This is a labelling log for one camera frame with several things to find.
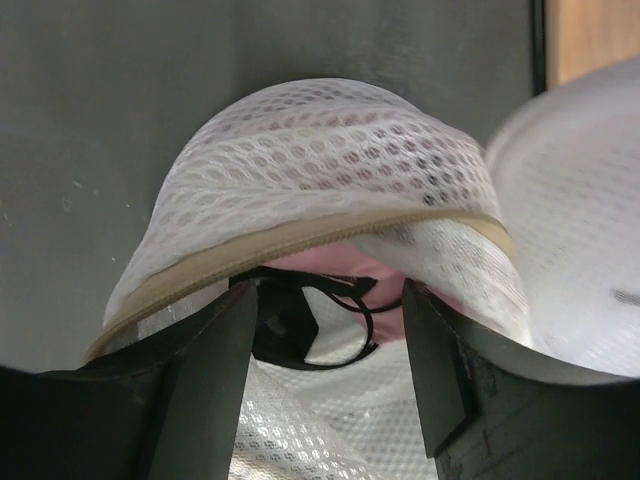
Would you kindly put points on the white mesh bag grey trim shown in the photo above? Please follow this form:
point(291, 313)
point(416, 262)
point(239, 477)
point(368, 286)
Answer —
point(565, 167)

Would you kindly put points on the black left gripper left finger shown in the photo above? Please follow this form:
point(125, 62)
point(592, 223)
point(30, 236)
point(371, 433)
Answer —
point(166, 407)

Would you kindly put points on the pink black bra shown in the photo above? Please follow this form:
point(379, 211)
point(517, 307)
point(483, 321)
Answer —
point(324, 308)

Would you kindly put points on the black wire wooden shelf rack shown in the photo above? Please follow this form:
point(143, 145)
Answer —
point(570, 39)

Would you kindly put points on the white mesh bra laundry bag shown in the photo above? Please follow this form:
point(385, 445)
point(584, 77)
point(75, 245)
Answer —
point(306, 164)

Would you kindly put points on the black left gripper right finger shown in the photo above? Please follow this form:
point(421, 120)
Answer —
point(491, 408)

